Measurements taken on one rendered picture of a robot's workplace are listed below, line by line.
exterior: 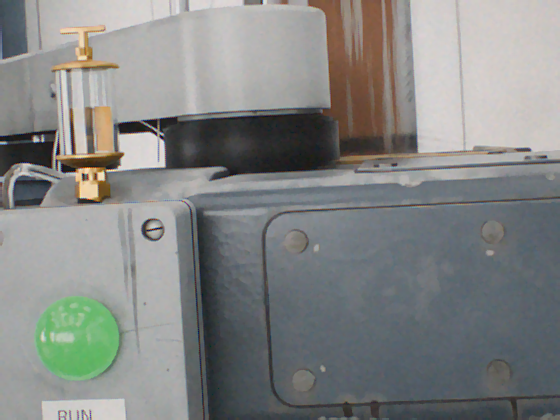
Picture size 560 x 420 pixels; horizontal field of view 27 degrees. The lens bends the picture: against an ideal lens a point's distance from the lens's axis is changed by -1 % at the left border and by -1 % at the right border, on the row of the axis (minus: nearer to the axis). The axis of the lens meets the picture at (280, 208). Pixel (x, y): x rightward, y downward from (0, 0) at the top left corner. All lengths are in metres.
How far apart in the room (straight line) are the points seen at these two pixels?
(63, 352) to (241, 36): 0.22
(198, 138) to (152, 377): 0.19
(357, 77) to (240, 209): 0.50
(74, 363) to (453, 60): 5.27
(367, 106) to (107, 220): 0.55
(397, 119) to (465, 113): 4.69
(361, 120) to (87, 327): 0.57
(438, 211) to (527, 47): 5.23
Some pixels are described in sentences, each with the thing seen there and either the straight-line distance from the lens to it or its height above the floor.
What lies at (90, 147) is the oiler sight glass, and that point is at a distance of 0.49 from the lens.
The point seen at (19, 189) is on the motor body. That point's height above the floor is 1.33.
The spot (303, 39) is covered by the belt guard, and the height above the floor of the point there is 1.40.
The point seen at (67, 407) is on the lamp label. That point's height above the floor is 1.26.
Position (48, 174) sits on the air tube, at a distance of 0.58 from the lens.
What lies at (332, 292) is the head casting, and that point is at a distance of 0.46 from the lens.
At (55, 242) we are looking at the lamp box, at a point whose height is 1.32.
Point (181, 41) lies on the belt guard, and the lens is 0.59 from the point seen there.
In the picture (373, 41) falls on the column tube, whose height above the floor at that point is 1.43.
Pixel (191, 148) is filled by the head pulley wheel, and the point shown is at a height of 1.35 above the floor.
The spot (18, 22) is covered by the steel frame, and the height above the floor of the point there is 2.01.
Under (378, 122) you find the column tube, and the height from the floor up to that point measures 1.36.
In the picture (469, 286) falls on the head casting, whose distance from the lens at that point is 0.46.
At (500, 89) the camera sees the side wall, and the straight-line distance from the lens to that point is 5.66.
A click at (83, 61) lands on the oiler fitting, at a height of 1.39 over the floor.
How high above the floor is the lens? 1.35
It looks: 3 degrees down
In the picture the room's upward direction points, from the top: 3 degrees counter-clockwise
